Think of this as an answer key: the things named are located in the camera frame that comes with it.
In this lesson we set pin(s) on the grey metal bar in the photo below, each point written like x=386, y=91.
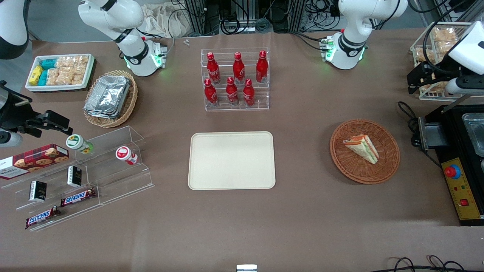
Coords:
x=455, y=104

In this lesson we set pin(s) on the clear glass container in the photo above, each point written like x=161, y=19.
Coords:
x=475, y=134

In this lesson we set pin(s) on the clear rice cracker bag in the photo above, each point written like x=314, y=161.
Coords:
x=72, y=62
x=64, y=76
x=80, y=74
x=53, y=76

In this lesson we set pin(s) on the white rectangular snack bin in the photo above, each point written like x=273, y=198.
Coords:
x=60, y=88

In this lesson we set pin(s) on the small black box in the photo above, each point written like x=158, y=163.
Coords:
x=74, y=176
x=38, y=190

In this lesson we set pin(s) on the Snickers chocolate bar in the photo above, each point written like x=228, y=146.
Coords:
x=41, y=217
x=77, y=197

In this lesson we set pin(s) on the yellow control panel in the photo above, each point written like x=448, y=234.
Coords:
x=463, y=196

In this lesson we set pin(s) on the red lid cup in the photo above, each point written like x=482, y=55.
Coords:
x=124, y=153

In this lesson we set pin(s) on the red cola bottle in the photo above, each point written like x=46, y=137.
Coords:
x=238, y=70
x=248, y=94
x=210, y=94
x=231, y=92
x=213, y=70
x=261, y=68

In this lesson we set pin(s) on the silver foil container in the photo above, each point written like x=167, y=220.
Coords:
x=99, y=115
x=107, y=94

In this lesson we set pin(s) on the teal snack packet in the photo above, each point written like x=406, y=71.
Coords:
x=42, y=78
x=49, y=63

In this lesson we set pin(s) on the round brown wicker basket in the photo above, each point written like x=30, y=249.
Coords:
x=351, y=170

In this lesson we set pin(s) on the red cookie box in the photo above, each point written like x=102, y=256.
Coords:
x=34, y=161

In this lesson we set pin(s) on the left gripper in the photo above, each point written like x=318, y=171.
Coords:
x=439, y=71

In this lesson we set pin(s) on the light oval wicker basket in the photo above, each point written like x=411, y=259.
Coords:
x=130, y=102

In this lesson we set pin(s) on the beige crumpled cloth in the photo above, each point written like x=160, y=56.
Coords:
x=162, y=20

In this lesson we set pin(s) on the red emergency stop button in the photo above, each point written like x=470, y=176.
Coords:
x=452, y=172

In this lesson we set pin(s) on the fried snack bag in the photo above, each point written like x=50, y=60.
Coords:
x=435, y=87
x=444, y=34
x=424, y=55
x=446, y=47

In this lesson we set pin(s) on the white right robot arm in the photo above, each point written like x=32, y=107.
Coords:
x=128, y=22

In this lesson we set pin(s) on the black appliance box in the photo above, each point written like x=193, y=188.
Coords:
x=450, y=151

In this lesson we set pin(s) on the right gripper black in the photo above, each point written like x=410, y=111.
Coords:
x=14, y=112

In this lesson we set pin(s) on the grey metal bracket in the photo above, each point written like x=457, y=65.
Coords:
x=433, y=134

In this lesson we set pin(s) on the clear acrylic bottle rack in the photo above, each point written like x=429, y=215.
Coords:
x=236, y=107

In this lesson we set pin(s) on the clear acrylic stepped shelf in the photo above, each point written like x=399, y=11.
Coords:
x=113, y=181

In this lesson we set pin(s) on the triangular sandwich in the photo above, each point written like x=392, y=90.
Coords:
x=363, y=148

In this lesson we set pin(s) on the green lid cup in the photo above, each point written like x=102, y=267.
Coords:
x=75, y=142

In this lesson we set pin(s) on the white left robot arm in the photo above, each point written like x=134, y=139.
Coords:
x=351, y=37

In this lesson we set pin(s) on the cream plastic serving tray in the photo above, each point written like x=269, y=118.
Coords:
x=230, y=160

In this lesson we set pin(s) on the aluminium profile post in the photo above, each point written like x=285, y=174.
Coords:
x=196, y=15
x=302, y=13

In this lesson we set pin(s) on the yellow snack packet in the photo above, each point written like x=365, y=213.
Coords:
x=35, y=75

